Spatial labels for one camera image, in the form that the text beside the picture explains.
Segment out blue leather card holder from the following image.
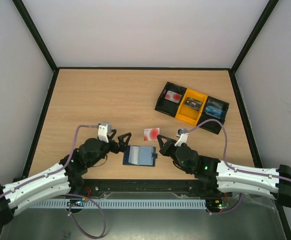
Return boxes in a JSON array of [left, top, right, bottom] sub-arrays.
[[122, 145, 158, 167]]

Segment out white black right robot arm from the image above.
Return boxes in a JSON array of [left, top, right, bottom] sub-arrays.
[[157, 134, 291, 208]]

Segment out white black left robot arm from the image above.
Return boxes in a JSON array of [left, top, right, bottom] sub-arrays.
[[0, 127, 132, 227]]

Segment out yellow middle card bin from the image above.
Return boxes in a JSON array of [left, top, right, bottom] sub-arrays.
[[175, 88, 208, 126]]

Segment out black left card bin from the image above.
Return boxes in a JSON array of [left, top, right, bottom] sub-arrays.
[[155, 81, 187, 118]]

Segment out black card bin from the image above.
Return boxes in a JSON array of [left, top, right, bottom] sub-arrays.
[[155, 81, 187, 118], [196, 96, 230, 135]]

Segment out black right card bin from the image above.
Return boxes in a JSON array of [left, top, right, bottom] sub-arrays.
[[196, 96, 230, 135]]

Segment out red white cards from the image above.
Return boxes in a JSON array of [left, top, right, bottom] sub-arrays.
[[164, 90, 182, 104]]

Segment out black cards stack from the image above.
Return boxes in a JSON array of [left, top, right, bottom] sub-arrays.
[[184, 97, 202, 112]]

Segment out blue cards stack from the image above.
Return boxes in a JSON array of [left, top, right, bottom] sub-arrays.
[[204, 105, 224, 119]]

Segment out metal sheet front panel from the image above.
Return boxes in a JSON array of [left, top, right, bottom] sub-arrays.
[[0, 192, 286, 240]]

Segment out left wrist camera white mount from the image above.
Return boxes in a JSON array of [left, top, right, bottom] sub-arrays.
[[97, 122, 112, 143]]

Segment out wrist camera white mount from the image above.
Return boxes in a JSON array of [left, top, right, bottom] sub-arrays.
[[174, 127, 189, 147], [97, 122, 112, 143]]

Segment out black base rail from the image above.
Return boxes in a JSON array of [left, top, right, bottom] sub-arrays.
[[70, 179, 233, 199]]

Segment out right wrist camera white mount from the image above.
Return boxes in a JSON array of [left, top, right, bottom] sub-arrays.
[[174, 127, 189, 147]]

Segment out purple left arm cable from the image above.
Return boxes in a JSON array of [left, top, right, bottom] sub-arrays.
[[0, 124, 101, 211]]

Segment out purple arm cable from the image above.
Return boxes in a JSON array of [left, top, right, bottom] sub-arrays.
[[0, 124, 101, 211], [182, 118, 291, 194]]

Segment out light blue slotted cable duct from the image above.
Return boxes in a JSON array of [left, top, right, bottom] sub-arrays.
[[31, 198, 206, 210]]

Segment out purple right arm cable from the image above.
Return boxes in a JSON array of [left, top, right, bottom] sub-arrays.
[[182, 118, 291, 194]]

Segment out black cage frame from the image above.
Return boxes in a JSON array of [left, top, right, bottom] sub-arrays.
[[0, 0, 291, 240]]

